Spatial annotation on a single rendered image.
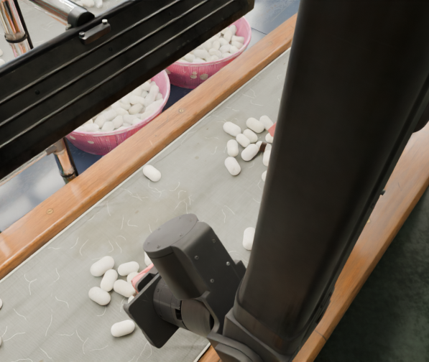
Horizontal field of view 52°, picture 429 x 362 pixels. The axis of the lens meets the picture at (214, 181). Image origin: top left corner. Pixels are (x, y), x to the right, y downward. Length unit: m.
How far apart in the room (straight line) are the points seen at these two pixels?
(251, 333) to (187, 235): 0.10
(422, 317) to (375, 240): 0.90
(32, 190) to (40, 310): 0.29
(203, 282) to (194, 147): 0.48
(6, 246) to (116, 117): 0.33
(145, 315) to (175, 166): 0.37
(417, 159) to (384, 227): 0.17
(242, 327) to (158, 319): 0.17
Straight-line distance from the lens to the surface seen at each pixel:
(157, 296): 0.49
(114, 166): 0.78
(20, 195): 0.91
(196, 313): 0.43
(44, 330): 0.68
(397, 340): 1.54
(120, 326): 0.63
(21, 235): 0.74
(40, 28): 1.21
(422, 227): 1.79
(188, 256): 0.37
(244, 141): 0.82
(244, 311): 0.33
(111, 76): 0.46
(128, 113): 0.91
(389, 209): 0.77
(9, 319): 0.70
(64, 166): 0.76
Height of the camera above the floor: 1.34
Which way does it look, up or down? 51 degrees down
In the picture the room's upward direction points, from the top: 2 degrees clockwise
